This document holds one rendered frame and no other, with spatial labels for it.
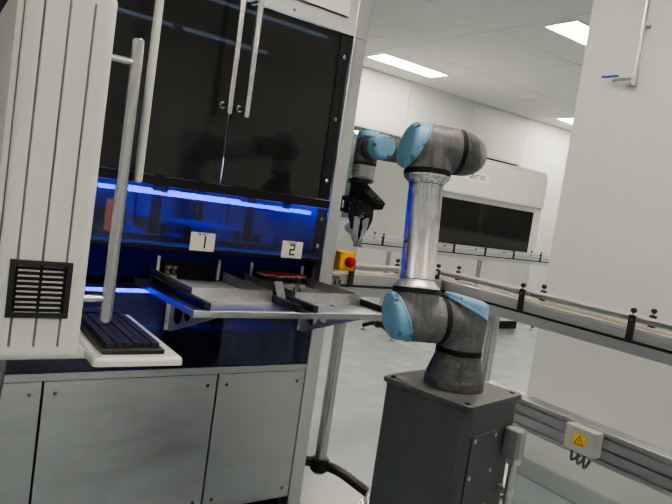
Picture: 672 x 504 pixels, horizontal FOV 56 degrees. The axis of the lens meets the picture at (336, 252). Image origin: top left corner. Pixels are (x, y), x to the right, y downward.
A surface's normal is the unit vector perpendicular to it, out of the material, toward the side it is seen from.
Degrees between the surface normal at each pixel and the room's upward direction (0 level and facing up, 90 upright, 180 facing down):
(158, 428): 90
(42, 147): 90
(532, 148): 90
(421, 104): 90
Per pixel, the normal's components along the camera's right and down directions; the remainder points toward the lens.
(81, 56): 0.54, 0.14
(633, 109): -0.81, -0.07
